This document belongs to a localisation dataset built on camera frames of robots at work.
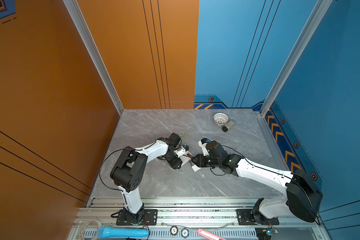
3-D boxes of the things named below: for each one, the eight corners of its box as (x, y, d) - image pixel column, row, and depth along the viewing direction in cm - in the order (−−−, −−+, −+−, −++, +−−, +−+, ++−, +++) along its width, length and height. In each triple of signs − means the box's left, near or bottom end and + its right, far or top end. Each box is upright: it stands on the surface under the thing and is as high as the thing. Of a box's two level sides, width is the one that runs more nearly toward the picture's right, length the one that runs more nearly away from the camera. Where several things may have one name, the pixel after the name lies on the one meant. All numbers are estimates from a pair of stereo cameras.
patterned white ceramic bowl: (220, 127, 112) (221, 123, 108) (211, 119, 118) (212, 115, 114) (229, 122, 115) (231, 118, 112) (221, 114, 121) (222, 110, 117)
